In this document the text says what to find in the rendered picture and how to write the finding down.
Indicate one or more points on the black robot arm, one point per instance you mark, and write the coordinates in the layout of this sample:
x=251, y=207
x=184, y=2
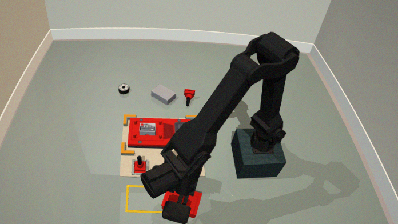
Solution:
x=195, y=140

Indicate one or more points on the black toy wheel with grey hub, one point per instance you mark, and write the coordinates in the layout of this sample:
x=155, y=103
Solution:
x=123, y=88

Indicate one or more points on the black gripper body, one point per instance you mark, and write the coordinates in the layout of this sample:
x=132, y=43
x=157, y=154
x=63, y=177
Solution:
x=175, y=211

